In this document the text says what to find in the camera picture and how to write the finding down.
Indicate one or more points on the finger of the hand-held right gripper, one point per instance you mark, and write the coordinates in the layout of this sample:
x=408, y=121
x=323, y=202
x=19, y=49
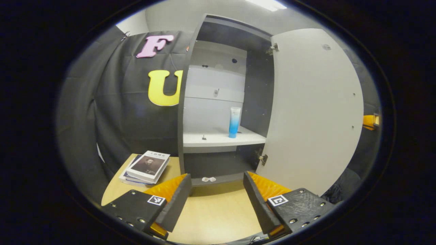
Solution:
x=368, y=121

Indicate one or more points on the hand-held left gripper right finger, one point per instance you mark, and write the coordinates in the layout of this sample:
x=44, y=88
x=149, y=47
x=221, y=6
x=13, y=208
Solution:
x=260, y=207

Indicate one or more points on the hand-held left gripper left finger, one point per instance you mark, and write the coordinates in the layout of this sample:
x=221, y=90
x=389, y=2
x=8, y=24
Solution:
x=177, y=204

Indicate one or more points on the white cabinet door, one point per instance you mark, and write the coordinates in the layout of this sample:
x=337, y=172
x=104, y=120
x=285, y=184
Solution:
x=313, y=112

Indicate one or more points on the blue and white bottle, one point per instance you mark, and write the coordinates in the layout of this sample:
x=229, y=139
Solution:
x=234, y=124

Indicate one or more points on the metal door hinge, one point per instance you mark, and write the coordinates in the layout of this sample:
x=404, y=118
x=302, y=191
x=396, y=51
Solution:
x=263, y=158
x=272, y=49

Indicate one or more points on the white cabinet shelf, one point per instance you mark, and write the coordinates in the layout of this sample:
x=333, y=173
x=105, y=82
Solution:
x=218, y=137

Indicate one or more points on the dark grey cabinet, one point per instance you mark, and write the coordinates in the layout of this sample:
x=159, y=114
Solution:
x=259, y=92

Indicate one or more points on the white portrait cover book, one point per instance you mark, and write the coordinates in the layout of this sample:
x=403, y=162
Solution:
x=148, y=166

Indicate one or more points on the plain white book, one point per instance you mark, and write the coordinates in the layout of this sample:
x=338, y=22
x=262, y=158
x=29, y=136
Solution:
x=131, y=182

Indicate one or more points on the black backdrop cloth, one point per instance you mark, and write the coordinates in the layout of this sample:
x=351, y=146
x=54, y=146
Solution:
x=112, y=102

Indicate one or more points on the black cloth clip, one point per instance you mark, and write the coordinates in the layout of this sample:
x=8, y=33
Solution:
x=126, y=34

